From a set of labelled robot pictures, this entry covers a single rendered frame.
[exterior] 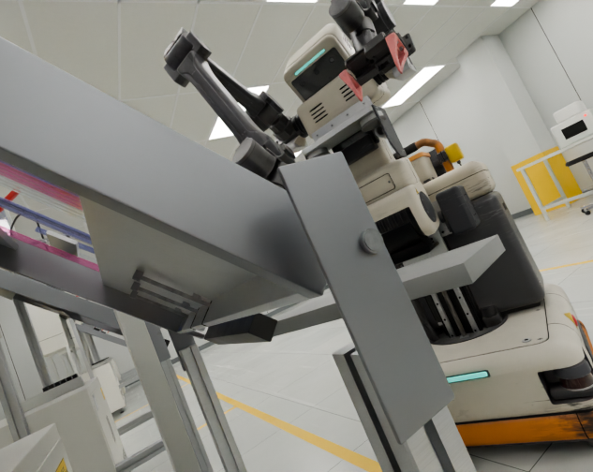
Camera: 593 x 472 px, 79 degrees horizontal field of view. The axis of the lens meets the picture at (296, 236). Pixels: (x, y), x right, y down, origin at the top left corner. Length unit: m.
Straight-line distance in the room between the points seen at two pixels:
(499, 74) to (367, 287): 6.87
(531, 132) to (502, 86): 0.87
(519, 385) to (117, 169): 1.07
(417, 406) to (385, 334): 0.04
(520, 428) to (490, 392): 0.10
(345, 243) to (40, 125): 0.19
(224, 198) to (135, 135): 0.07
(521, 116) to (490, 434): 6.05
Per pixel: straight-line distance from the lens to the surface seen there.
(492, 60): 7.11
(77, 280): 0.92
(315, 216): 0.21
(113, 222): 0.43
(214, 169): 0.25
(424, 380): 0.24
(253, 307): 0.36
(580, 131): 5.76
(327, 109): 1.25
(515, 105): 6.94
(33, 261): 0.94
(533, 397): 1.17
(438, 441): 0.26
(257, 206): 0.25
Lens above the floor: 0.70
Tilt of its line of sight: 6 degrees up
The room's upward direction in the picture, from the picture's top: 24 degrees counter-clockwise
